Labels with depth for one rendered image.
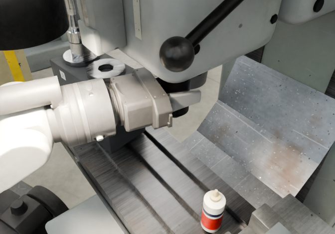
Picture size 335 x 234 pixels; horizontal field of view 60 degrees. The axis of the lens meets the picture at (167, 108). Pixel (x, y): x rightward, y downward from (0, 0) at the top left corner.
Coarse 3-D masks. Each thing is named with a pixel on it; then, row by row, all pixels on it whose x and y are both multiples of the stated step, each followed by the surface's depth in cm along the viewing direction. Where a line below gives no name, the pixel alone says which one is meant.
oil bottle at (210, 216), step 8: (208, 192) 54; (216, 192) 51; (208, 200) 53; (216, 200) 52; (224, 200) 53; (208, 208) 52; (216, 208) 52; (208, 216) 54; (216, 216) 53; (208, 224) 55; (216, 224) 55
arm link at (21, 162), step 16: (0, 144) 34; (16, 144) 34; (32, 144) 35; (48, 144) 37; (0, 160) 34; (16, 160) 35; (32, 160) 36; (0, 176) 36; (16, 176) 37; (0, 192) 39
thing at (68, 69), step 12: (60, 60) 73; (72, 60) 70; (84, 60) 70; (96, 60) 72; (108, 60) 70; (60, 72) 71; (72, 72) 68; (84, 72) 68; (96, 72) 66; (108, 72) 66; (120, 72) 66; (60, 84) 75; (108, 84) 64; (120, 132) 72; (132, 132) 75; (108, 144) 71; (120, 144) 74
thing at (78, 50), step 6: (72, 36) 67; (78, 36) 67; (72, 42) 68; (78, 42) 68; (72, 48) 69; (78, 48) 69; (84, 48) 70; (72, 54) 71; (78, 54) 70; (84, 54) 70
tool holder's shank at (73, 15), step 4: (68, 0) 64; (72, 0) 63; (68, 4) 64; (72, 4) 64; (76, 4) 65; (68, 8) 64; (72, 8) 64; (76, 8) 65; (68, 12) 65; (72, 12) 65; (76, 12) 65; (68, 16) 66; (72, 16) 65; (76, 16) 66; (72, 20) 66; (76, 20) 66; (72, 24) 66; (76, 24) 66; (72, 28) 67; (76, 28) 67
